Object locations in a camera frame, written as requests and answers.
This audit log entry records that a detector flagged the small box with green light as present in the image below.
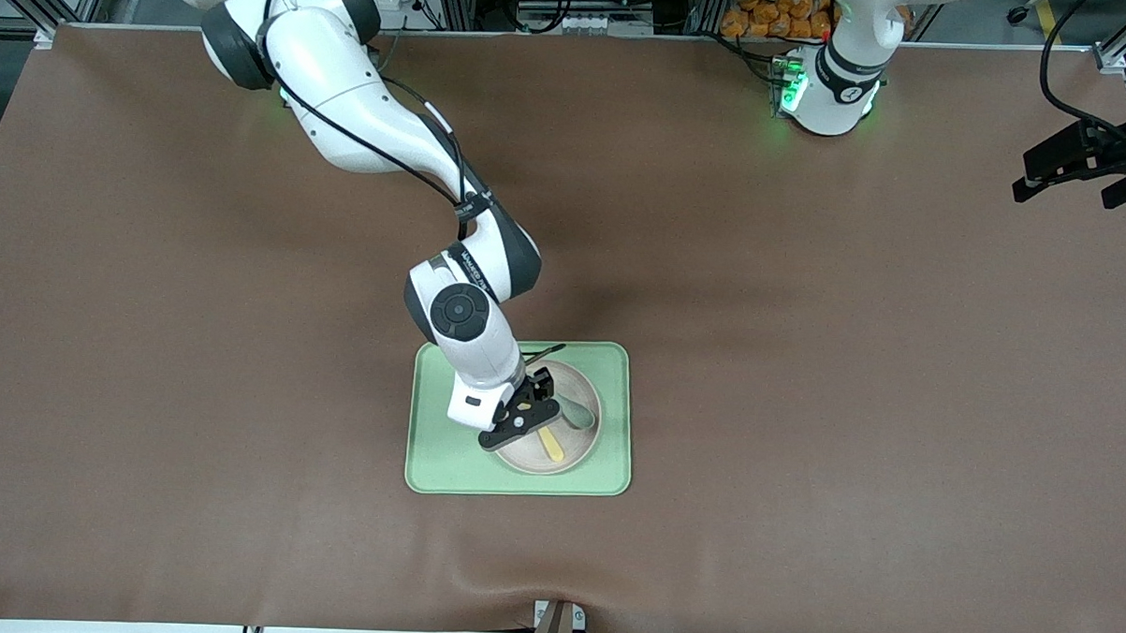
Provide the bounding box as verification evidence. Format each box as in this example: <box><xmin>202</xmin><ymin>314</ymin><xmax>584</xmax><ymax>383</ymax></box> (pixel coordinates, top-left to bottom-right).
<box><xmin>768</xmin><ymin>54</ymin><xmax>809</xmax><ymax>118</ymax></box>

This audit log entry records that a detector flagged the teal plastic spoon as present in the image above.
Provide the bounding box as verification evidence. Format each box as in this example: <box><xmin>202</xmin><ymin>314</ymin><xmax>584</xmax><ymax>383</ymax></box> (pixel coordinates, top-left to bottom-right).
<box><xmin>554</xmin><ymin>391</ymin><xmax>599</xmax><ymax>433</ymax></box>

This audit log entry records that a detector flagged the beige round plate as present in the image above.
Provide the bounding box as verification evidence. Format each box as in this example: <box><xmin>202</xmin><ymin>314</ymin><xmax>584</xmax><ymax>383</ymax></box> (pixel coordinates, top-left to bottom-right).
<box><xmin>492</xmin><ymin>360</ymin><xmax>606</xmax><ymax>478</ymax></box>

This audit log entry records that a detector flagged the white terminal block strip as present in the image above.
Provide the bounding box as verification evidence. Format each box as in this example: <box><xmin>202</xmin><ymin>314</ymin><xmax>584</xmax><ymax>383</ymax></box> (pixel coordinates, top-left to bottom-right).
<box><xmin>526</xmin><ymin>11</ymin><xmax>655</xmax><ymax>37</ymax></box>

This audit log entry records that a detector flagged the mint green rectangular tray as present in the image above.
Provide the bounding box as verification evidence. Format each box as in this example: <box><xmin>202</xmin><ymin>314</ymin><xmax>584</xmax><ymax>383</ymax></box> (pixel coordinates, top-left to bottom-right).
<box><xmin>404</xmin><ymin>334</ymin><xmax>637</xmax><ymax>501</ymax></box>

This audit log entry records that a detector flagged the grey metal table clamp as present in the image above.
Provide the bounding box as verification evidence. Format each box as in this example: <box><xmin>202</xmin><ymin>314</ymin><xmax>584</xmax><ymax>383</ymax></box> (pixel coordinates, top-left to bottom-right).
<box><xmin>532</xmin><ymin>598</ymin><xmax>589</xmax><ymax>633</ymax></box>

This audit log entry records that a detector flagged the brown table mat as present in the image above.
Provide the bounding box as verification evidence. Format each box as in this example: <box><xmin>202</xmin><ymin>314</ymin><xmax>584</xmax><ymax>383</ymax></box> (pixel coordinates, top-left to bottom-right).
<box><xmin>0</xmin><ymin>16</ymin><xmax>1126</xmax><ymax>633</ymax></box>

